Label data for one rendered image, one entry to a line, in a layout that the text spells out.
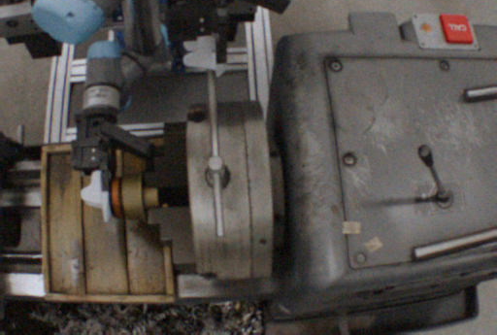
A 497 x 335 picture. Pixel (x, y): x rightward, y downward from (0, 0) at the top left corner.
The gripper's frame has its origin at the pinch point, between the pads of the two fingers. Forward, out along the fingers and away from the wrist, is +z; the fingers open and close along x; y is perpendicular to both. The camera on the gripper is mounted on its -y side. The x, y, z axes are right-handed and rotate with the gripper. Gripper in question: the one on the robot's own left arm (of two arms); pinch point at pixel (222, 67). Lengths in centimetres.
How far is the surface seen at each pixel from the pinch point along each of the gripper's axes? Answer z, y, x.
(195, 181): 14.4, 5.0, 8.8
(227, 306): 84, 2, -1
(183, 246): 28.5, 8.3, 11.8
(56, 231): 47, 39, -4
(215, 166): 6.7, 1.8, 12.3
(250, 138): 12.6, -3.8, 2.7
